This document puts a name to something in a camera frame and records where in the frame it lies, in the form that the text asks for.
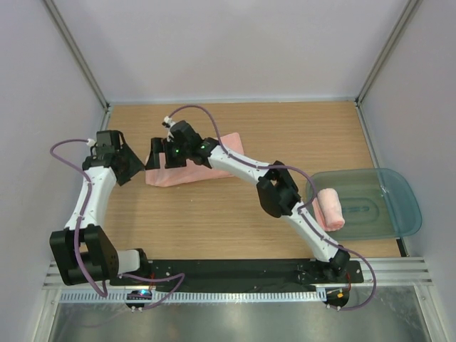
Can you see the white slotted cable duct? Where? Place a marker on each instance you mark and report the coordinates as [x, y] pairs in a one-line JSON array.
[[130, 296]]

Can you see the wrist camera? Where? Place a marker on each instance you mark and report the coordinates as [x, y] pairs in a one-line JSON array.
[[90, 142], [168, 123]]

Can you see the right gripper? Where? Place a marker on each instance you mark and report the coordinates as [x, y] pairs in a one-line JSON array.
[[159, 144]]

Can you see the clear blue plastic tray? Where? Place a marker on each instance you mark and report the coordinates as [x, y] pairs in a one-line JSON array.
[[376, 203]]

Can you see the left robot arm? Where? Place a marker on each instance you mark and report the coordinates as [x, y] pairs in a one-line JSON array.
[[82, 251]]

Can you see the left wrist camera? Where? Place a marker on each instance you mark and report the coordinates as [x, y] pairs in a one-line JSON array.
[[90, 142]]

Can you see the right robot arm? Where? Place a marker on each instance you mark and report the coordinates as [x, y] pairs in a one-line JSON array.
[[277, 192]]

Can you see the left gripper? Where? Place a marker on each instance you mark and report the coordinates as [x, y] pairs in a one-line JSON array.
[[135, 164]]

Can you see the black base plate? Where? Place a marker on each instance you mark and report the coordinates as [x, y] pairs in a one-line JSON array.
[[239, 272]]

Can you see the pink bunny towel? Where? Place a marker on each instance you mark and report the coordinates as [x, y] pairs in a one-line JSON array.
[[328, 211]]

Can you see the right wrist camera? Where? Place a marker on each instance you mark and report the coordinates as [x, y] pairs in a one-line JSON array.
[[168, 123]]

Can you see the plain pink towel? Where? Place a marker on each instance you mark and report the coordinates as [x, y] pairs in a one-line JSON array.
[[173, 176]]

